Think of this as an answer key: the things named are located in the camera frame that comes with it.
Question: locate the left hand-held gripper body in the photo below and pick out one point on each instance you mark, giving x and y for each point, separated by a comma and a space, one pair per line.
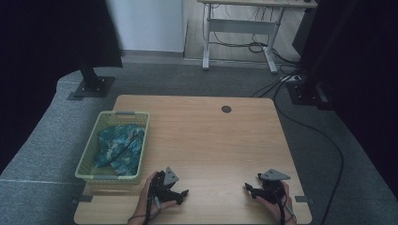
170, 178

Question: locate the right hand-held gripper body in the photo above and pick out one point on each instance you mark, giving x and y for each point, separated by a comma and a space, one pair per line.
273, 175

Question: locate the teal floral shirt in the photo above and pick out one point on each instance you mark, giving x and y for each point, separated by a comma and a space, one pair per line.
120, 146

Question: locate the green plastic basket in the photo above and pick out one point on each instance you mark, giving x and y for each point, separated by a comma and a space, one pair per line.
90, 146

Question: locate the person's left hand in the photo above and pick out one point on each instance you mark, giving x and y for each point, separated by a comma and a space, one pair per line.
145, 200

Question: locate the person's right hand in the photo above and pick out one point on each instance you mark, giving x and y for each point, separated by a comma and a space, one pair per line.
289, 209

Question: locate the grey table edge tab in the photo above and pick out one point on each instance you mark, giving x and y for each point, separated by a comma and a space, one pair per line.
83, 198
304, 200

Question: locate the round dark table grommet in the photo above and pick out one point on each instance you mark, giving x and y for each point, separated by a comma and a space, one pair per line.
226, 109

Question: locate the white power strip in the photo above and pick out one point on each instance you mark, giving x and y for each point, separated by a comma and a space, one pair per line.
292, 78

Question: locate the dark curtain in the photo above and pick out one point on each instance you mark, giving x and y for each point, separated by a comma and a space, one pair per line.
47, 47
359, 62

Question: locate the white-legged desk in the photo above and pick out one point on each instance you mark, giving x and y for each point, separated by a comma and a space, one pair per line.
241, 26

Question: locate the black stand with base plate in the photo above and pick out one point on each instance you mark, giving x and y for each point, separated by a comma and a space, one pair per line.
94, 86
305, 92

